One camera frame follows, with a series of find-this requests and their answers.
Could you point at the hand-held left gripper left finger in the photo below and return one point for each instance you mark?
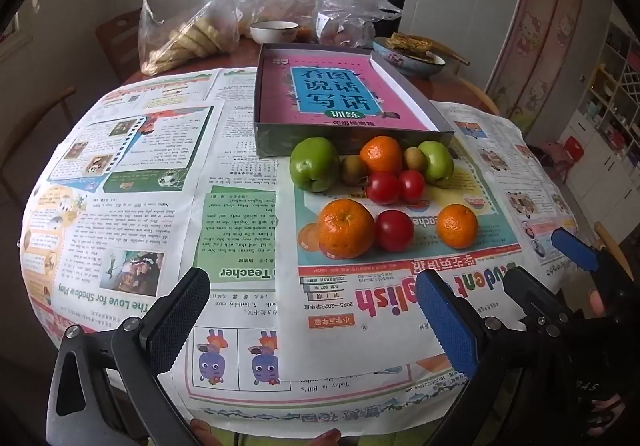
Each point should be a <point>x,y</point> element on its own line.
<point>175,326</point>

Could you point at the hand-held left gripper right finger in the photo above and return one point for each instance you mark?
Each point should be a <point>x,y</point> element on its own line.
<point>445,326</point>

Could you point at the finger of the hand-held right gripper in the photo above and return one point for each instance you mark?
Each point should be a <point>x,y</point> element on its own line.
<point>575,248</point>
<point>530,296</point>

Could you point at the red tomato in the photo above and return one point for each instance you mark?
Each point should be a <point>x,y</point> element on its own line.
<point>382,188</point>
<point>395,231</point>
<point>412,186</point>

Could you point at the large mandarin orange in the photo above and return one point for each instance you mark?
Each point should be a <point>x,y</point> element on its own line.
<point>346,228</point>

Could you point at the light green apple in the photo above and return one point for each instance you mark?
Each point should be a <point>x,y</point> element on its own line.
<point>436,160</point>

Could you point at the brown kiwi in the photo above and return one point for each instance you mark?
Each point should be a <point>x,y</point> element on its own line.
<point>414,157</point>
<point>354,169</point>

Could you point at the dark green apple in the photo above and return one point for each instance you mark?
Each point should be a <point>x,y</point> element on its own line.
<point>315,163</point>

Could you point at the grey cardboard box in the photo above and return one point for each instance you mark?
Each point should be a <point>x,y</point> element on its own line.
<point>280,140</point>

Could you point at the person's right hand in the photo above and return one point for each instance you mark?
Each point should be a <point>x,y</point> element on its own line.
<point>600,376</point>

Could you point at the newspaper with purple cartoon figures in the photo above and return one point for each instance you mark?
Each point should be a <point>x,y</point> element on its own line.
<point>150,236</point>

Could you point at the red plastic stool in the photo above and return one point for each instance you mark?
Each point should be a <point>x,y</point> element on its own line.
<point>575,150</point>

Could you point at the newspaper with balloon print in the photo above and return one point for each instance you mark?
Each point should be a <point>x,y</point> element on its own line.
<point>350,296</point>

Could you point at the pink plastic stool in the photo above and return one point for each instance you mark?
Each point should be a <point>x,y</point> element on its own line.
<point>554,149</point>

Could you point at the white shelf cabinet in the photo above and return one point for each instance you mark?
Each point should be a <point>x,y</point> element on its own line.
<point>605,135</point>

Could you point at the wooden chair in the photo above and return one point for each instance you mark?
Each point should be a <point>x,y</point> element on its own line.
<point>482,95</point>
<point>117,40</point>
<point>452,53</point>
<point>30,125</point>

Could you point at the newspaper with film strip picture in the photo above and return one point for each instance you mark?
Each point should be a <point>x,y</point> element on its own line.
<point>165,145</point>

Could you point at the pink cartoon cat door curtain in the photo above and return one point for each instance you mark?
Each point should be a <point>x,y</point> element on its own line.
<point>540,35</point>

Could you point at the open textbook at left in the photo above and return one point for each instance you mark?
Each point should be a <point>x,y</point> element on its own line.
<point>165,85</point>

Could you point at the blue floral bowl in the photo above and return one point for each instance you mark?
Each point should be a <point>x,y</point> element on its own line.
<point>407,64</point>

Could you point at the pink and blue book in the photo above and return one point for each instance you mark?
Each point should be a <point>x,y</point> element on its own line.
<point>350,95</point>

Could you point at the stack of fried pancakes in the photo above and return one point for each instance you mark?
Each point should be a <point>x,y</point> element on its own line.
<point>412,45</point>

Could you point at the plastic bag of bread rings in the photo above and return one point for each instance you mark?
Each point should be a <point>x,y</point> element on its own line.
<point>190,38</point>

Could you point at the white bowl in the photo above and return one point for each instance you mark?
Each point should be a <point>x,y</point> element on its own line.
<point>274,31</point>

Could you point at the clear plastic bag of food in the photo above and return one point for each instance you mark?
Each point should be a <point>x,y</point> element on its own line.
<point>350,10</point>

